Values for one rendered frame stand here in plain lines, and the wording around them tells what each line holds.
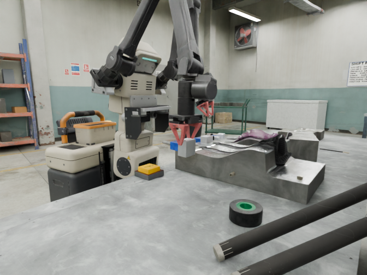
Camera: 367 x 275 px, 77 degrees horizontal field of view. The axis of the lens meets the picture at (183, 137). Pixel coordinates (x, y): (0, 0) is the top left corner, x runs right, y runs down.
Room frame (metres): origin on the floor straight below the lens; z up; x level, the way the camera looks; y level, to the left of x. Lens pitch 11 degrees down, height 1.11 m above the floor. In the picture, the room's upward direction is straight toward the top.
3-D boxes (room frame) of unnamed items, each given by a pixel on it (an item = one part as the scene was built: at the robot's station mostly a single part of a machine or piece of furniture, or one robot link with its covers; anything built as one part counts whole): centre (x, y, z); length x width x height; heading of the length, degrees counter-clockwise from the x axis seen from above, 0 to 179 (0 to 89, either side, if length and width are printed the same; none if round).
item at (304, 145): (1.20, -0.41, 0.86); 0.50 x 0.26 x 0.11; 67
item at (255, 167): (0.87, -0.24, 0.87); 0.50 x 0.26 x 0.14; 50
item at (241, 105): (5.54, -1.05, 0.50); 0.98 x 0.55 x 1.01; 67
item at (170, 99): (7.11, 0.64, 0.98); 1.00 x 0.47 x 1.95; 132
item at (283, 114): (7.20, -3.47, 0.47); 1.52 x 0.77 x 0.94; 42
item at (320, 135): (1.63, -0.90, 0.83); 0.17 x 0.13 x 0.06; 50
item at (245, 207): (0.53, -0.15, 0.82); 0.08 x 0.08 x 0.04
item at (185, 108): (0.76, -0.01, 1.06); 0.10 x 0.07 x 0.07; 139
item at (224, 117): (9.17, -1.58, 0.20); 0.63 x 0.44 x 0.40; 132
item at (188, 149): (0.79, 0.02, 0.93); 0.13 x 0.05 x 0.05; 49
